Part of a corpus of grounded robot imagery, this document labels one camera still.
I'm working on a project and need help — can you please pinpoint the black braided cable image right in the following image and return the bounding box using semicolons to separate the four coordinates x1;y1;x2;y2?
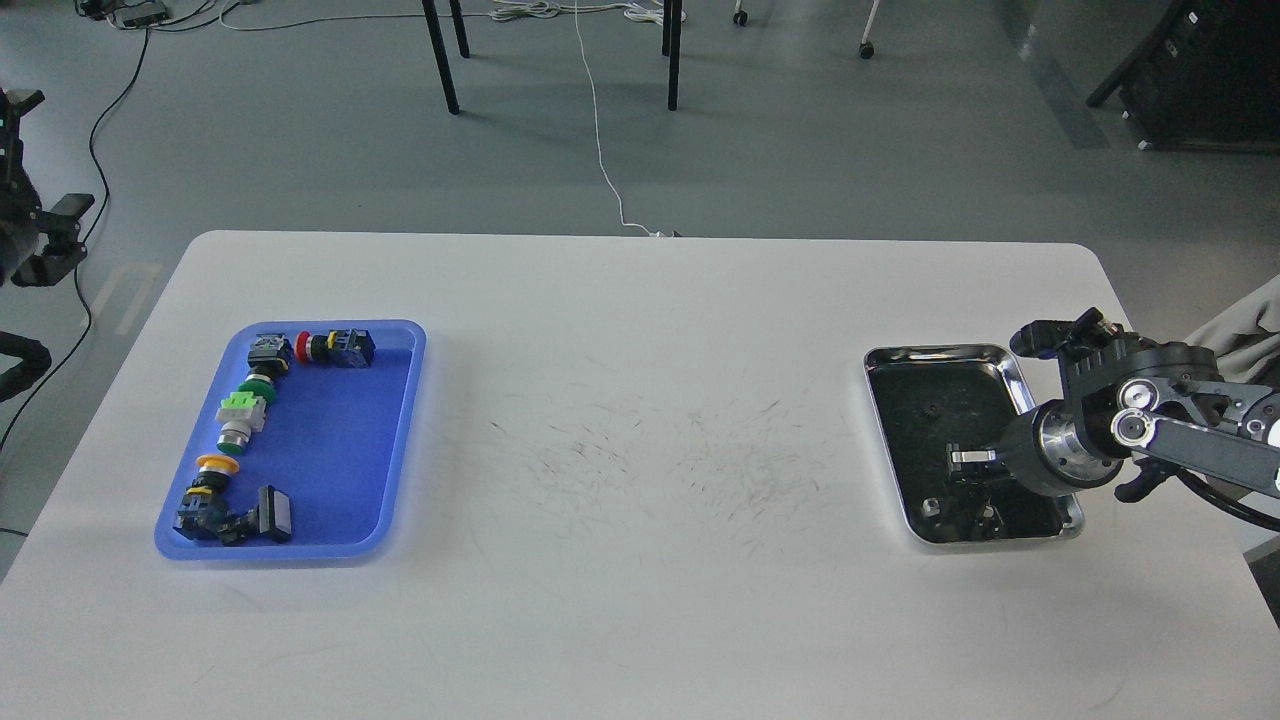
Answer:
1114;457;1279;533

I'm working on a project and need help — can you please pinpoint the black cable on floor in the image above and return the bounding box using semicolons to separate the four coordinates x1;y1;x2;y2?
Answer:
0;0;241;541

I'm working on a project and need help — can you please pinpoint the red mushroom push button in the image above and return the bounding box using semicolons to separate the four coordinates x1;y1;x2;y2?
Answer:
293;328;376;369

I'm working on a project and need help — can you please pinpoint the black wrist camera image right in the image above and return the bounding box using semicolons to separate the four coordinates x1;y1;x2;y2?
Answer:
1009;307;1126;361

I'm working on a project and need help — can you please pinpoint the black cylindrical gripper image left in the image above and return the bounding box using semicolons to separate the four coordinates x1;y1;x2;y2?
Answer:
1;88;95;287

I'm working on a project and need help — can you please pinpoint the white cable on floor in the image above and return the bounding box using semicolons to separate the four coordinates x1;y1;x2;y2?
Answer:
485;0;689;240

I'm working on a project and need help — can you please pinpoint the black cabinet top right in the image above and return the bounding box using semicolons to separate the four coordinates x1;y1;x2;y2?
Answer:
1085;1;1279;155

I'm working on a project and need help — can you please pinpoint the yellow push button switch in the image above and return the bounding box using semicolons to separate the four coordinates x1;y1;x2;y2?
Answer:
172;454;241;541

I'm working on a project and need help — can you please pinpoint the light green selector switch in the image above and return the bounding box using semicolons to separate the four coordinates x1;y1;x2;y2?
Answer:
215;391;268;455

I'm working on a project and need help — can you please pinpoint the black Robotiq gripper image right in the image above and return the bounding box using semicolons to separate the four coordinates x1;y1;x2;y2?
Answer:
945;400;1123;497

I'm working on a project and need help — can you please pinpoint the silver metal tray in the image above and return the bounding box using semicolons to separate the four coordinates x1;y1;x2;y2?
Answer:
863;345;1084;551

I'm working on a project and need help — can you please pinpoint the blue plastic tray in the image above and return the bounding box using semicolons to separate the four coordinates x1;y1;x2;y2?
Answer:
154;319;428;565

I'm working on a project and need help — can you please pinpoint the black table leg left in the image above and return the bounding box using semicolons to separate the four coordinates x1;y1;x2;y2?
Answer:
421;0;471;117

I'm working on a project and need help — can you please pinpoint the green push button switch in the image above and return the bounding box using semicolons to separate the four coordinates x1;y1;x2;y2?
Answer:
236;333;293;406

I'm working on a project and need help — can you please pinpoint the black square push button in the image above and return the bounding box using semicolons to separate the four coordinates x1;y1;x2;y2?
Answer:
216;484;293;546

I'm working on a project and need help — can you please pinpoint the black table leg right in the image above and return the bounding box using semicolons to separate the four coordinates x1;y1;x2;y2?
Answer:
660;0;684;111

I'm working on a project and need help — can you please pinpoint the black table leg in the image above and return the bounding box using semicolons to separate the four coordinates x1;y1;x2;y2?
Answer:
421;0;471;117
660;0;684;111

